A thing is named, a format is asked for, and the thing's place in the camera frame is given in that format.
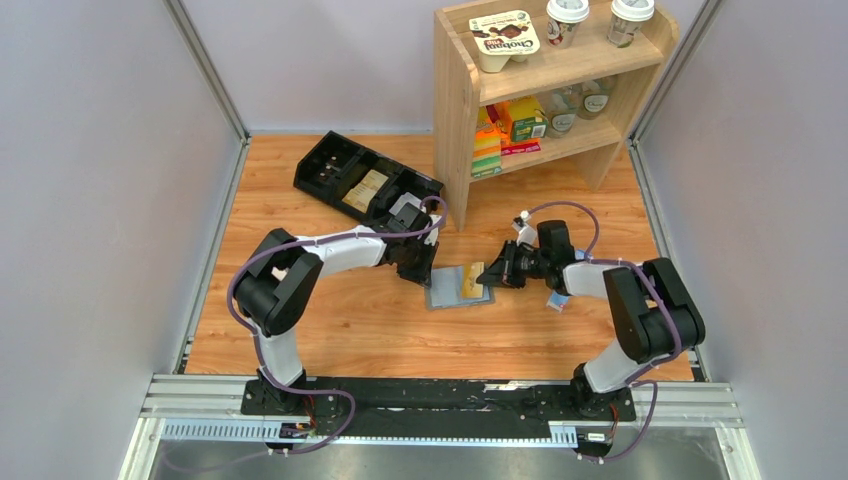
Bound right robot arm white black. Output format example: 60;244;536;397
476;220;706;395

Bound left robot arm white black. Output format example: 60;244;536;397
226;196;447;394

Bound blue card on table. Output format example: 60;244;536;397
546;292;570;313

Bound grey card in tray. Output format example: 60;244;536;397
389;192;422;215

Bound tan cards in tray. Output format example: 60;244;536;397
342;169;389;213

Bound black organizer tray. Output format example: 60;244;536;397
293;131;443;225

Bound red flat packet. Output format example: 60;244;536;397
501;139;541;156

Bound colourful sticky note stack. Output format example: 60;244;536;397
471;128;502;179

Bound green yellow box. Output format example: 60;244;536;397
495;96;548;143

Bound orange snack bag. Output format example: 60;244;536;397
474;107;507;151

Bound left glass jar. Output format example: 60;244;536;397
543;87;580;138

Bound glass jar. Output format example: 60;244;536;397
577;75;617;120
543;87;580;138

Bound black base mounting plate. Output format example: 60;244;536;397
240;377;636;440

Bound right glass jar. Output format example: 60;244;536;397
577;75;617;120

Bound wooden shelf unit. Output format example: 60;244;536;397
433;0;681;232

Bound Chobani yogurt pack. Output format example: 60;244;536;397
468;10;540;73

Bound left paper coffee cup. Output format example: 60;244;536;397
546;0;590;48

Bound paper coffee cup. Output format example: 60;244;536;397
607;0;655;48
546;0;590;48

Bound right paper coffee cup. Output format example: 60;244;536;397
607;0;655;48

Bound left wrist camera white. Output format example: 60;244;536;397
423;213;443;246

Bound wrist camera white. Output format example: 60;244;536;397
423;213;443;246
512;210;537;246

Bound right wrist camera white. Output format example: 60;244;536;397
512;210;537;246

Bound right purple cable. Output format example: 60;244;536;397
520;201;684;464

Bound aluminium frame rail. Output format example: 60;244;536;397
140;374;744;429

